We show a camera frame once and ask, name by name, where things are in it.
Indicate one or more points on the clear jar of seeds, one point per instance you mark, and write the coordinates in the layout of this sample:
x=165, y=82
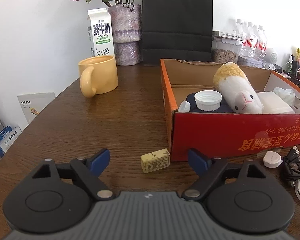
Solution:
x=225, y=55

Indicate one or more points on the flat white box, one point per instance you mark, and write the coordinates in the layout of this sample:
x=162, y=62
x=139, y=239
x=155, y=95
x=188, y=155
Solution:
x=230, y=35

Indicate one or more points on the white flat board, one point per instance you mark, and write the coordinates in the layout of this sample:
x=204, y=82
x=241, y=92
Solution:
x=36, y=105

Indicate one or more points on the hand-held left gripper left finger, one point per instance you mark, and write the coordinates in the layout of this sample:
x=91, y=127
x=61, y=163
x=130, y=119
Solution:
x=100, y=161

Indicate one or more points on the clear water bottle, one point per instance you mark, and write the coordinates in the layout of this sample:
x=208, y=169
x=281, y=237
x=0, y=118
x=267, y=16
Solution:
x=261, y=42
x=250, y=40
x=239, y=27

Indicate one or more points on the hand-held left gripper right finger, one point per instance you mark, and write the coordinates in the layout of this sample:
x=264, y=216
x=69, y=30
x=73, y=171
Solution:
x=197, y=161

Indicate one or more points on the small yellow block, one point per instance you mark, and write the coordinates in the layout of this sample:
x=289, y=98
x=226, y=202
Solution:
x=155, y=160

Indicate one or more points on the black upright device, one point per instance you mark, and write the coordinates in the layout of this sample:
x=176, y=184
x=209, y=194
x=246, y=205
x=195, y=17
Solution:
x=295, y=65

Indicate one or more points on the black power adapter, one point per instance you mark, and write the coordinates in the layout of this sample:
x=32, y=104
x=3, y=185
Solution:
x=278, y=68

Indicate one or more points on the black paper bag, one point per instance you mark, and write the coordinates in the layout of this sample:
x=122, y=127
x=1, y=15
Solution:
x=177, y=22

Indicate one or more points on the small green bottle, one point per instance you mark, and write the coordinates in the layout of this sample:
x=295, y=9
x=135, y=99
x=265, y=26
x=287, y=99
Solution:
x=290, y=67

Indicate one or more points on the white green milk carton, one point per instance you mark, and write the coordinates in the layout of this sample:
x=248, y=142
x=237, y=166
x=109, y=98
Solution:
x=100, y=32

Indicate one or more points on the purple stone vase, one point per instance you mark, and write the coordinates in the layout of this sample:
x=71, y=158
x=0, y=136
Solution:
x=126, y=30

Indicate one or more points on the navy fabric pouch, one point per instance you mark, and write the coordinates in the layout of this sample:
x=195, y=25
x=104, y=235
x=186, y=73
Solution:
x=226, y=108

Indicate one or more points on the red cardboard box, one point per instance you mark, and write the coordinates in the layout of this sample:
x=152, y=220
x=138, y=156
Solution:
x=215, y=132

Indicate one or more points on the blue printed box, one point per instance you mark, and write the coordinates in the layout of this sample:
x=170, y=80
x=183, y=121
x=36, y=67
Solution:
x=5, y=142

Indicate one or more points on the large white ribbed cap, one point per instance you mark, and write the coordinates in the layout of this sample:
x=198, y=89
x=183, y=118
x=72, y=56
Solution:
x=207, y=100

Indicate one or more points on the white yellow plush sheep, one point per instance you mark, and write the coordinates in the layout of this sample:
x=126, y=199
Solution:
x=236, y=85

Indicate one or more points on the yellow ceramic mug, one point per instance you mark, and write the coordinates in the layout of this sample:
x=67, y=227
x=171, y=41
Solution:
x=102, y=75

